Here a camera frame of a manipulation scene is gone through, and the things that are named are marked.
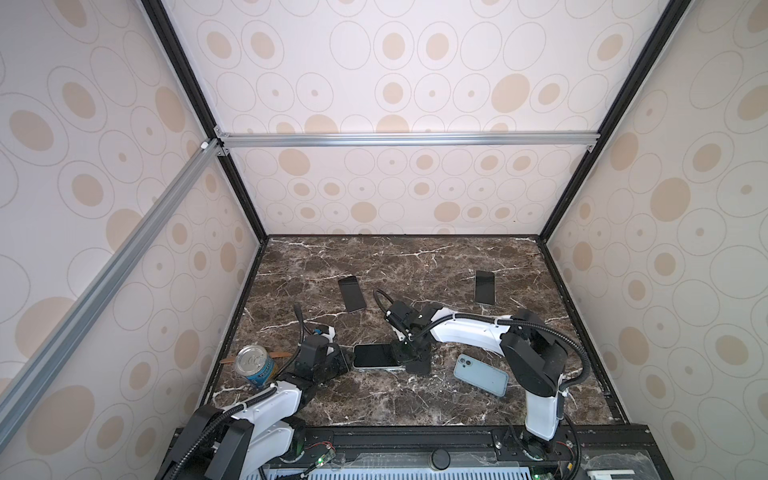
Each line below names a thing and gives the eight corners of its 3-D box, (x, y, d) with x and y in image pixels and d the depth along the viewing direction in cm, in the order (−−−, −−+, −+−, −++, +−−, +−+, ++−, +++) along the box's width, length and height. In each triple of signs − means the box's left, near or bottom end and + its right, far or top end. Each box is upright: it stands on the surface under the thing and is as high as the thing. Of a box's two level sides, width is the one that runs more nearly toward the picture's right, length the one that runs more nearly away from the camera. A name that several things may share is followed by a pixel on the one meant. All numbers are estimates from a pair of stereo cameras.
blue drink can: (247, 388, 85) (229, 373, 75) (255, 361, 90) (239, 344, 80) (275, 388, 85) (261, 373, 75) (281, 362, 90) (269, 344, 80)
